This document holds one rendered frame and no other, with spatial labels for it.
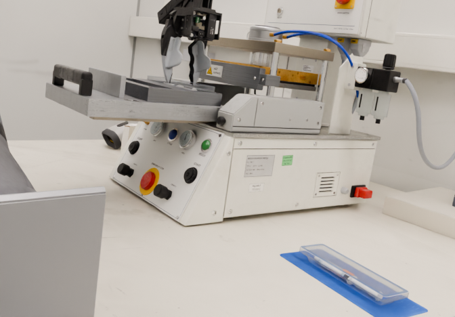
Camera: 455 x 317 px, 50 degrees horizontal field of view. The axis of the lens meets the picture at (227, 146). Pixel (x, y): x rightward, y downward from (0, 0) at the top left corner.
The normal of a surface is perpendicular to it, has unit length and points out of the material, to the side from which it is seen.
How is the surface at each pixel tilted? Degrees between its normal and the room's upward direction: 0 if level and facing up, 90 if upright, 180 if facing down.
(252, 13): 90
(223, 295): 0
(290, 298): 0
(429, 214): 90
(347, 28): 90
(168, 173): 65
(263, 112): 90
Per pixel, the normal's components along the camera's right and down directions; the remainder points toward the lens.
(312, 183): 0.60, 0.22
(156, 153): -0.66, -0.41
